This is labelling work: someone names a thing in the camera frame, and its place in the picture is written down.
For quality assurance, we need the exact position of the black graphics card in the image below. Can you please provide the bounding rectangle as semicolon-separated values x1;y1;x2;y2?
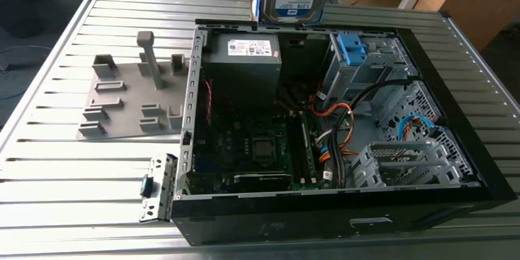
234;173;292;193

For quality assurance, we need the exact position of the grey power supply unit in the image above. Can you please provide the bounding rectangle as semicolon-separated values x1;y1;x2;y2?
202;33;284;114

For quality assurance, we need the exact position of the dark office chair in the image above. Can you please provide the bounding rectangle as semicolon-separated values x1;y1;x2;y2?
0;0;48;38

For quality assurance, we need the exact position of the grey metal disk bay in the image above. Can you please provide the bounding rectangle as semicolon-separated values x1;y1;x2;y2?
348;141;484;189

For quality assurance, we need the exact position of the grey metal drive cage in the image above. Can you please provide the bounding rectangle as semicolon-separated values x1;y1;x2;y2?
323;33;420;111

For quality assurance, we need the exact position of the thin red wire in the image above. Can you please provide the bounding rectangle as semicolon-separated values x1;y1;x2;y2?
203;79;215;121

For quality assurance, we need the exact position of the blue plastic drive latch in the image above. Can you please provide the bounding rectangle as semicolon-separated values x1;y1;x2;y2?
336;33;370;66

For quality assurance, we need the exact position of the orange power wire bundle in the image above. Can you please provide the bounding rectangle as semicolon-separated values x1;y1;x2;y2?
312;103;362;163

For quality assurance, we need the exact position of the black open PC case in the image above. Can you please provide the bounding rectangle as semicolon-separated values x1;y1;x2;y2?
170;18;518;246

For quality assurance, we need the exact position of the CPU socket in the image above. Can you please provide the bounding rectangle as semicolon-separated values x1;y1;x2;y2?
251;137;282;164

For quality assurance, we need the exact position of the black round fan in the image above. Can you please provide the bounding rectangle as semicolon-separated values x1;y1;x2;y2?
284;74;322;105

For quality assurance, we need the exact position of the green motherboard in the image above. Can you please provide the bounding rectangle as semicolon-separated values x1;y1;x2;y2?
191;110;332;194

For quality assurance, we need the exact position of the blue data wire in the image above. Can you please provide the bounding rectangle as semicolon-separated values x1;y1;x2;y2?
399;113;444;144

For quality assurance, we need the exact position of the hinged metal slot bracket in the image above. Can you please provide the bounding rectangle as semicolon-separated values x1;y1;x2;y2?
139;152;180;223

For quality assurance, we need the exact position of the thick black cable bundle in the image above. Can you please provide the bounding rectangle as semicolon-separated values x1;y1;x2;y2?
331;79;422;188

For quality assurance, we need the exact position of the grey plastic parts rack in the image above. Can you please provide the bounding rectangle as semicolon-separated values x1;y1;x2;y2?
76;30;192;142

